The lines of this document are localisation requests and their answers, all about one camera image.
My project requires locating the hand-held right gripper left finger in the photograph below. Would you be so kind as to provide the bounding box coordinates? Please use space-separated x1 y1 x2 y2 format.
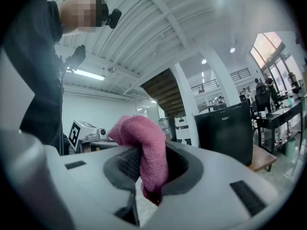
44 145 142 230

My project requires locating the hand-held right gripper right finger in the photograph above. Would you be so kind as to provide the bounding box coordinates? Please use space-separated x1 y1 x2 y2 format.
141 140 281 230

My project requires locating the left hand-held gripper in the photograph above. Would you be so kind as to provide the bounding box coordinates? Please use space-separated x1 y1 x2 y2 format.
68 119 109 154

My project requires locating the large black glossy box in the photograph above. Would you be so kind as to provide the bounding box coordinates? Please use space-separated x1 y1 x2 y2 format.
193 101 254 167

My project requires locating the pink cloth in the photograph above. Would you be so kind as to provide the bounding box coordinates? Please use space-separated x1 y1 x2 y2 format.
107 115 170 206

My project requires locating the long ceiling light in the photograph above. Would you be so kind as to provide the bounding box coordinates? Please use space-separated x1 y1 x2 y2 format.
71 68 106 81

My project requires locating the wooden platform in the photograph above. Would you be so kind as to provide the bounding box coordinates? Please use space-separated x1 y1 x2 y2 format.
247 144 278 173

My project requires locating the black chest device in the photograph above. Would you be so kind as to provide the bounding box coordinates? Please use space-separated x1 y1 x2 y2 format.
64 44 86 71

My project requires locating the person's black clothed torso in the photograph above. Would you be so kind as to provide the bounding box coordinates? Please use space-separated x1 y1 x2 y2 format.
3 0 65 156

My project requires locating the white service robot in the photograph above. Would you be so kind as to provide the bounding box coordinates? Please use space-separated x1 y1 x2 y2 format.
174 115 192 146

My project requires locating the plastic wrapped bin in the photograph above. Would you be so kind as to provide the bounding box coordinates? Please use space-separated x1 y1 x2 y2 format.
157 116 177 142

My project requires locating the wooden staircase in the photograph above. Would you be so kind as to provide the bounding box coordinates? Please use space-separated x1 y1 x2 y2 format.
140 67 187 118

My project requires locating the black table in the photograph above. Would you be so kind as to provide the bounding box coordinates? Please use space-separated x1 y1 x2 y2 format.
255 99 305 156

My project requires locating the white pillar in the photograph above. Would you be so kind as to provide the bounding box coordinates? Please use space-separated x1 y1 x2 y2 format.
171 62 200 148
199 46 242 105

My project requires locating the black office chair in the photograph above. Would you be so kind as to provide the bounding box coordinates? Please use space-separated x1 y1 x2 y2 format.
254 85 273 116

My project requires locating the person's head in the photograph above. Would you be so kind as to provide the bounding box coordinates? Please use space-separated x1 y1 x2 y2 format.
57 0 110 35

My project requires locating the metal railing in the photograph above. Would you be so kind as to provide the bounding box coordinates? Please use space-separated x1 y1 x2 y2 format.
191 67 252 96

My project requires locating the large window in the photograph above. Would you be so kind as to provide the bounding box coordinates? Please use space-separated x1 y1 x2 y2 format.
250 31 307 86

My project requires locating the black chest cable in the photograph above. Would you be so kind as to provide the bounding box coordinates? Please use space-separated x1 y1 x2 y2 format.
59 67 67 156

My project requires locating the black head camera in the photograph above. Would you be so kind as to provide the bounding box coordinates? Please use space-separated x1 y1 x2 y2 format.
104 8 122 29

